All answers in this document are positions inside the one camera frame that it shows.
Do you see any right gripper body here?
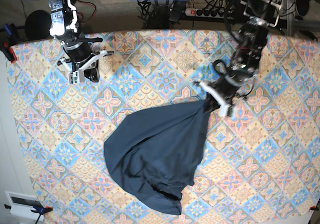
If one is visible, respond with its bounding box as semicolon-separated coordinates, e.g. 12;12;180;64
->
57;38;114;71

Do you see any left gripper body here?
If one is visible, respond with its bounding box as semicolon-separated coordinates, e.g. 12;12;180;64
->
199;74;242;106

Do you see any dark navy t-shirt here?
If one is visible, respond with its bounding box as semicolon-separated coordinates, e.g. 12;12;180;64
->
103;100;210;215

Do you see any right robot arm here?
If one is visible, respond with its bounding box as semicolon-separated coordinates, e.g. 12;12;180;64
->
48;0;114;84

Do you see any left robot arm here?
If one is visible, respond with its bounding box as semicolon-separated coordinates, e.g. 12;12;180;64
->
197;0;282;117

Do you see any black round stool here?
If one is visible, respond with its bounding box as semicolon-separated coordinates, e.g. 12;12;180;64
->
24;10;52;41

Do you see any blue orange clamp top-left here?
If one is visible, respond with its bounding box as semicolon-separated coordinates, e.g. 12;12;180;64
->
0;23;17;63

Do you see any patterned colourful tablecloth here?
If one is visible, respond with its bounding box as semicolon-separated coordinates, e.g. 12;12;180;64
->
5;30;320;224

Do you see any white power strip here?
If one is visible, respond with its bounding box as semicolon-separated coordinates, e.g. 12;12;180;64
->
184;8;224;18

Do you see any black round object top-right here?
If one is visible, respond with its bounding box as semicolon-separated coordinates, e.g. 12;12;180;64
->
295;0;310;16

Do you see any orange clamp bottom-right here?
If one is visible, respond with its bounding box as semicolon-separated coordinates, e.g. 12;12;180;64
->
309;206;320;211

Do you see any blue orange clamp bottom-left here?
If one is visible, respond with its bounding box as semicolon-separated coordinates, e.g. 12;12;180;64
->
3;203;53;224

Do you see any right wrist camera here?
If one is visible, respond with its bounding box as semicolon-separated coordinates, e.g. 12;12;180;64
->
68;71;85;84

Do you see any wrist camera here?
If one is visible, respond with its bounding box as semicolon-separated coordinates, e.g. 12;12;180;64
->
218;105;236;118
68;71;85;84

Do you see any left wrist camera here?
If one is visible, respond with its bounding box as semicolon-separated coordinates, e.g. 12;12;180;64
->
218;105;236;118

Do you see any white wall vent panel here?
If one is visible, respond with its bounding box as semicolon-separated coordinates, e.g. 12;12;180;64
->
5;191;42;224

